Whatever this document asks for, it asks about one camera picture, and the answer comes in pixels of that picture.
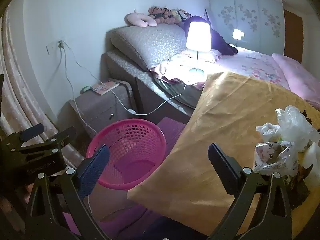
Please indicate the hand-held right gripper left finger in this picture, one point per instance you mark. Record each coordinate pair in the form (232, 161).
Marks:
(93, 172)

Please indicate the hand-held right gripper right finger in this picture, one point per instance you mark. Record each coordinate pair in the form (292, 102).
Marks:
(222, 166)

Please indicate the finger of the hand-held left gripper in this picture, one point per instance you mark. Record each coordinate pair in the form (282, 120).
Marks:
(61, 136)
(32, 130)

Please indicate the pink plastic basket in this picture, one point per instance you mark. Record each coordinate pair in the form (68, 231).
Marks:
(140, 140)

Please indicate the beige curtain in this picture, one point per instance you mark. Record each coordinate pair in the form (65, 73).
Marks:
(20, 92)

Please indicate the grey upholstered nightstand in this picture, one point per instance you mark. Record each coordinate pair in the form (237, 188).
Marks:
(100, 107)

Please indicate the small green object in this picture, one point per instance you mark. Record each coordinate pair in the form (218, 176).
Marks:
(85, 89)

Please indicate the crumpled white tissue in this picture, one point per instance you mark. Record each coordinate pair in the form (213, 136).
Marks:
(267, 131)

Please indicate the yellow patterned blanket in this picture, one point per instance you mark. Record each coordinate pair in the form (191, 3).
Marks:
(225, 105)

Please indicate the purple floor mat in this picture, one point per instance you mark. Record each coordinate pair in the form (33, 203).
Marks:
(172, 130)

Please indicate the pink book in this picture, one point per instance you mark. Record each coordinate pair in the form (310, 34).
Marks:
(105, 87)

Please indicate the grey-green cloth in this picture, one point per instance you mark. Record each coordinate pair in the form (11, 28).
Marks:
(180, 90)

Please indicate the floral bedsheet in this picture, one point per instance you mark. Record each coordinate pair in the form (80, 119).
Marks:
(250, 65)

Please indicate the peach fabric sheet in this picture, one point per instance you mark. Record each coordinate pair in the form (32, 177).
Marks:
(170, 71)

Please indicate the pink floral pillow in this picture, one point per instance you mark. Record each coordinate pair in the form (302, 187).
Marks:
(207, 56)

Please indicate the dark clothing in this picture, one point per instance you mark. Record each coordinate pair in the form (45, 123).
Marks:
(222, 45)

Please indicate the grey patterned cushion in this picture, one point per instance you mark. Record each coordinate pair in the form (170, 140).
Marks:
(150, 42)

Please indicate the small white table lamp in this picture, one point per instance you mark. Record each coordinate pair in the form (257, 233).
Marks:
(236, 33)

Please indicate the pink neck pillow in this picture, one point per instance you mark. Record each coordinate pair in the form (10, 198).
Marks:
(140, 21)

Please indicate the brown door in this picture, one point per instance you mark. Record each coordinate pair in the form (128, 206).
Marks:
(292, 30)

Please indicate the floral sliding-door wardrobe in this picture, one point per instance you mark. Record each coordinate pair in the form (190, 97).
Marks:
(250, 12)

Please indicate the multicoloured plush toy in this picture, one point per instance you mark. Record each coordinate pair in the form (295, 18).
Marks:
(181, 15)

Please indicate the orange plush toy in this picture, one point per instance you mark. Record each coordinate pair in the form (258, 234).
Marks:
(160, 13)

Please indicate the white wall socket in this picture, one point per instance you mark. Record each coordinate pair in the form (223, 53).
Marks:
(60, 44)

